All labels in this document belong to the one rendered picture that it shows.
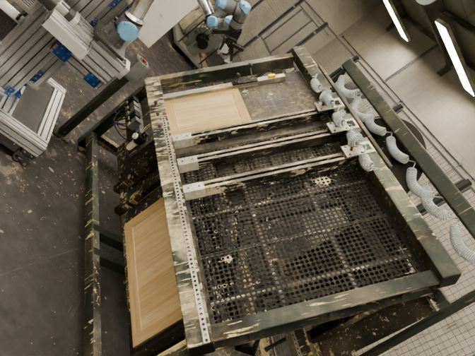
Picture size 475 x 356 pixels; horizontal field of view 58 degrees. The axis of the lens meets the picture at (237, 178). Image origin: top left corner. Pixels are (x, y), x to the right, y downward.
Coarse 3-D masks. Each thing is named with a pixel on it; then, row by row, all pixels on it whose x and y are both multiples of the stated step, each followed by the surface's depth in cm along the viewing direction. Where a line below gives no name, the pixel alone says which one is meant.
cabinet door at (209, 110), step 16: (192, 96) 322; (208, 96) 321; (224, 96) 320; (240, 96) 319; (176, 112) 310; (192, 112) 309; (208, 112) 308; (224, 112) 307; (240, 112) 305; (176, 128) 297; (192, 128) 296; (208, 128) 295
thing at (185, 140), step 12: (324, 108) 290; (252, 120) 290; (264, 120) 290; (276, 120) 289; (288, 120) 290; (300, 120) 293; (312, 120) 296; (192, 132) 285; (204, 132) 285; (216, 132) 284; (228, 132) 285; (240, 132) 288; (252, 132) 290; (180, 144) 283; (192, 144) 285
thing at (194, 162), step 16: (336, 112) 268; (336, 128) 275; (352, 128) 274; (256, 144) 274; (272, 144) 273; (288, 144) 274; (304, 144) 277; (320, 144) 280; (192, 160) 266; (208, 160) 267; (224, 160) 270; (240, 160) 274
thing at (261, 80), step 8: (264, 80) 328; (272, 80) 330; (280, 80) 332; (200, 88) 325; (208, 88) 324; (216, 88) 324; (224, 88) 325; (240, 88) 329; (168, 96) 320; (176, 96) 320; (184, 96) 322
